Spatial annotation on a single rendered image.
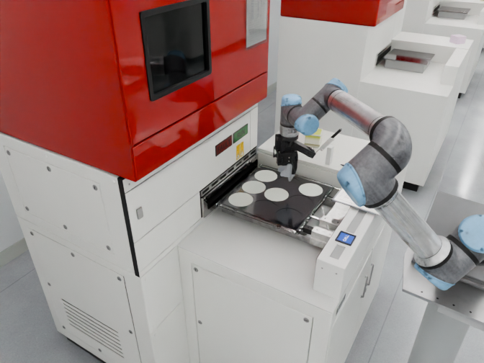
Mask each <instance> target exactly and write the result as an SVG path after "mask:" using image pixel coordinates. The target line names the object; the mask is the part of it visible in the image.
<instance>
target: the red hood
mask: <svg viewBox="0 0 484 363"><path fill-rule="evenodd" d="M269 13H270V0H0V132H1V133H5V134H7V135H10V136H13V137H15V138H19V139H20V140H24V141H26V142H28V143H31V144H34V145H37V146H40V147H42V148H45V149H48V150H50V151H53V152H56V153H59V154H61V155H63V156H67V157H69V158H72V159H74V160H77V161H80V162H82V163H86V164H88V165H90V166H93V167H96V168H98V169H101V170H104V171H107V172H109V173H111V174H115V175H118V176H121V177H123V178H125V179H128V180H130V181H133V182H137V181H138V180H140V179H142V178H143V177H144V176H146V175H148V174H149V173H151V172H152V171H154V170H155V169H157V168H158V167H160V166H162V165H163V164H165V163H166V162H167V161H169V160H171V159H172V158H174V157H175V156H177V155H179V154H180V153H181V152H183V151H185V150H186V149H188V148H189V147H191V146H192V145H194V144H195V143H197V142H198V141H200V140H201V139H203V138H205V137H206V136H208V135H209V134H210V133H212V132H214V131H215V130H217V129H218V128H219V127H222V126H223V125H224V124H226V123H227V122H229V121H231V120H232V119H233V118H235V117H237V116H239V115H240V114H241V113H243V112H245V111H246V110H247V109H249V108H250V107H252V106H254V105H255V104H257V103H258V102H260V101H261V100H262V99H264V98H266V97H267V79H268V56H269Z"/></svg>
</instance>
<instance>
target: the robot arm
mask: <svg viewBox="0 0 484 363"><path fill-rule="evenodd" d="M347 93H348V89H347V87H346V86H345V85H344V84H343V83H342V82H341V81H340V80H339V79H337V78H333V79H331V80H330V81H329V82H328V83H327V84H325V85H324V87H323V88H322V89H321V90H320V91H319V92H318V93H317V94H316V95H315V96H314V97H312V98H311V99H310V100H309V101H308V102H307V103H306V104H305V105H304V106H303V107H302V97H301V96H300V95H297V94H285V95H284V96H283V97H282V103H281V105H280V106H281V115H280V127H279V133H280V134H275V145H274V149H275V151H276V154H275V155H274V150H273V158H275V157H276V158H277V165H278V166H280V167H279V168H278V172H281V173H280V176H285V177H288V181H289V182H290V181H291V180H292V178H293V177H294V175H295V174H296V171H297V161H298V153H297V151H299V152H301V153H303V154H305V155H306V156H307V157H309V158H313V157H314V156H315V155H316V153H315V151H314V149H313V148H311V147H308V146H306V145H305V144H303V143H301V142H299V141H297V139H298V135H299V132H300V133H302V134H303V135H312V134H314V133H315V132H316V131H317V130H318V128H319V120H320V119H321V118H322V117H323V116H324V115H325V114H326V113H327V112H328V111H330V110H331V111H333V112H335V113H336V114H337V115H338V116H340V117H341V118H343V119H344V120H346V121H347V122H348V123H350V124H351V125H353V126H354V127H355V128H356V129H358V130H359V131H361V132H362V133H364V134H365V135H366V136H368V137H369V141H370V142H369V143H368V144H367V145H366V146H365V147H364V148H363V149H361V151H360V152H358V154H357V155H355V156H354V157H353V158H352V159H351V160H350V161H349V162H348V163H345V164H344V167H343V168H342V169H341V170H340V171H339V172H338V173H337V179H338V181H339V184H340V185H341V186H342V188H343V189H344V191H345V192H346V193H347V194H348V196H349V197H350V198H351V200H352V201H353V202H354V203H355V204H356V205H357V206H358V207H362V206H365V207H366V208H368V209H375V210H376V211H377V213H378V214H379V215H380V216H381V217H382V218H383V219H384V221H385V222H386V223H387V224H388V225H389V226H390V227H391V228H392V229H393V230H394V231H395V232H396V233H397V234H398V235H399V236H400V238H401V239H402V240H403V241H404V242H405V243H406V244H407V245H408V247H409V248H410V249H411V250H412V251H413V252H414V259H415V261H416V264H415V265H414V267H415V268H416V270H417V271H419V272H420V273H421V274H422V275H423V276H424V277H425V278H427V280H428V281H430V282H431V283H432V284H433V285H435V286H436V287H438V288H439V289H440V290H448V289H449V288H450V287H451V286H453V285H456V282H458V281H459V280H460V279H461V278H463V277H464V276H465V275H466V274H467V273H468V272H470V271H471V270H472V269H473V268H475V267H476V266H482V265H484V215H471V216H469V217H467V218H465V219H464V220H463V221H462V222H461V223H460V225H458V226H457V227H456V228H455V230H454V231H453V232H451V233H450V234H449V235H448V236H447V237H444V236H438V235H437V234H435V232H434V231H433V230H432V229H431V227H430V226H429V225H428V224H427V223H426V221H425V220H424V219H423V218H422V217H421V216H420V215H419V214H418V213H417V212H416V210H415V209H414V208H413V207H412V205H411V204H410V203H409V202H408V201H407V199H406V198H405V197H404V196H403V195H402V194H401V193H400V192H399V191H398V187H399V183H398V180H397V179H396V178H395V176H397V175H398V174H399V173H400V172H401V171H402V170H403V169H404V168H405V167H406V166H407V165H408V162H409V161H410V159H411V154H412V141H411V136H410V134H409V132H408V130H407V128H406V127H405V125H404V124H403V123H402V122H401V121H400V120H398V119H396V118H394V117H393V116H390V115H386V116H384V115H382V114H380V113H379V112H377V111H376V110H374V109H373V108H371V107H369V106H367V105H366V104H364V103H363V102H361V101H359V100H358V99H356V98H354V97H353V96H351V95H350V94H347Z"/></svg>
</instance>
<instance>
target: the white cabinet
mask: <svg viewBox="0 0 484 363"><path fill-rule="evenodd" d="M391 233H392V228H391V227H390V226H389V225H388V224H387V223H386V222H385V221H384V219H383V220H382V222H381V223H380V226H379V228H378V229H377V232H376V234H375V235H374V237H373V239H372V241H371V243H370V245H369V246H368V248H367V250H366V252H365V254H364V256H363V258H362V260H361V261H360V263H359V266H358V267H357V269H356V271H355V273H354V275H353V277H352V278H351V280H350V282H349V284H348V286H347V288H346V290H345V292H344V293H343V295H342V297H341V299H340V301H339V303H338V305H337V306H336V309H335V310H334V312H333V314H331V313H328V312H326V311H324V310H321V309H320V308H317V307H315V306H313V305H310V304H308V303H306V302H303V301H302V300H298V299H297V298H295V297H292V296H290V295H287V294H285V293H283V292H280V291H279V290H276V289H274V288H272V287H269V286H267V285H265V284H262V283H260V282H257V281H256V280H254V279H251V278H249V277H246V276H244V275H242V274H239V273H238V272H235V271H233V270H230V269H228V268H226V267H224V266H221V265H219V264H216V263H215V262H212V261H210V260H207V259H205V258H203V257H201V256H198V255H196V254H193V253H192V252H189V251H187V250H184V249H182V248H180V247H178V252H179V265H180V272H181V285H182V292H183V299H184V312H185V319H186V327H187V339H188V347H189V360H190V363H344V362H345V361H346V358H347V356H348V354H349V351H350V349H351V347H352V344H353V343H354V340H355V338H356V336H357V334H358V331H359V329H360V327H361V325H362V322H363V320H364V317H365V315H366V314H367V311H368V309H369V307H370V304H371V302H372V300H373V298H374V296H375V293H376V291H377V288H378V287H379V283H380V277H381V274H382V269H383V266H384V263H385V257H386V253H387V248H388V245H389V242H390V236H391Z"/></svg>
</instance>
